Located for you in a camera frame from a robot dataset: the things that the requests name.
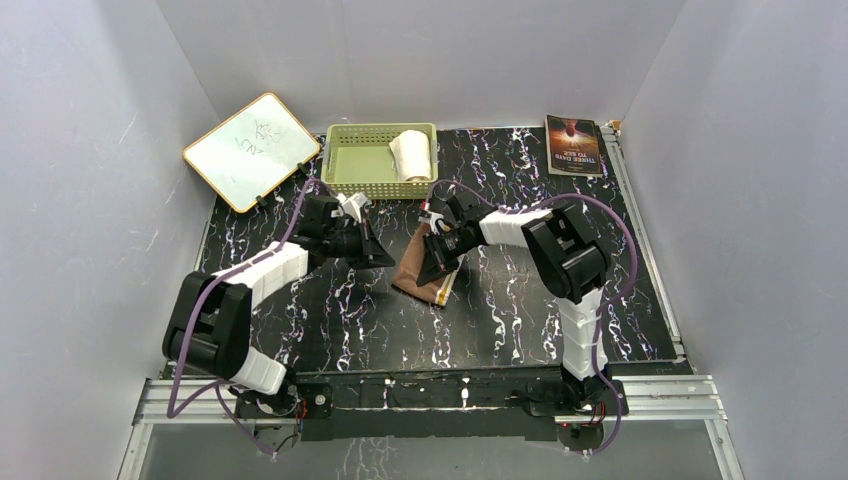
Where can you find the orange brown towel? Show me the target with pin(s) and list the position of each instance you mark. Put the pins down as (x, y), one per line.
(436, 293)

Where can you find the wood framed whiteboard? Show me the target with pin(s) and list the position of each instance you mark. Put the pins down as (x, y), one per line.
(251, 153)

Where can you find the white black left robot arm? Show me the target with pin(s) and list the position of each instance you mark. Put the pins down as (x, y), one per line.
(209, 328)

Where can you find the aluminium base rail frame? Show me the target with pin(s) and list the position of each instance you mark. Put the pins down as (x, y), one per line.
(508, 401)

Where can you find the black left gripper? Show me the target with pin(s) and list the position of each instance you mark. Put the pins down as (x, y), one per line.
(372, 255)

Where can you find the white terry towel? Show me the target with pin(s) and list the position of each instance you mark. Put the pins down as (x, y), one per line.
(412, 156)

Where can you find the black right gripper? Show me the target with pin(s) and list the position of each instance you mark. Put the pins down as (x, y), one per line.
(436, 262)

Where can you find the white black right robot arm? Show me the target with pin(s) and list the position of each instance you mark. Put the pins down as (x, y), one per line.
(567, 254)

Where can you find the dark paperback book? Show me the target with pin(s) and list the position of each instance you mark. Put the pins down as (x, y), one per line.
(573, 148)

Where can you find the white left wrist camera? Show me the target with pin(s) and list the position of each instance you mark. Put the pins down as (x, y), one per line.
(354, 205)

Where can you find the green perforated plastic basket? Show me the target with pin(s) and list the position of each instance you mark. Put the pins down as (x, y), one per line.
(358, 158)

